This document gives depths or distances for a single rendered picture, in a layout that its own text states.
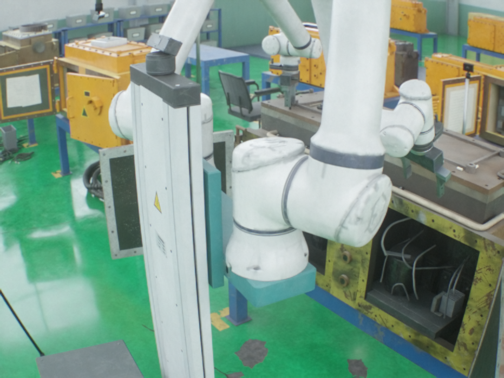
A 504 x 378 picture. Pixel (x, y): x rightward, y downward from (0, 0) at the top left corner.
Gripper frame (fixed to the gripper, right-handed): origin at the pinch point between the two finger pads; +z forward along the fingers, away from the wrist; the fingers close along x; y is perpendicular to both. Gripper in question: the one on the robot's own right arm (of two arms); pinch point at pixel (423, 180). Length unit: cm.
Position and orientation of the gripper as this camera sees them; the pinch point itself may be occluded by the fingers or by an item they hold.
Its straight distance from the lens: 164.2
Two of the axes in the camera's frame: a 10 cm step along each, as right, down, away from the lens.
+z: 2.7, 7.1, 6.5
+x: 5.9, 4.1, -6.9
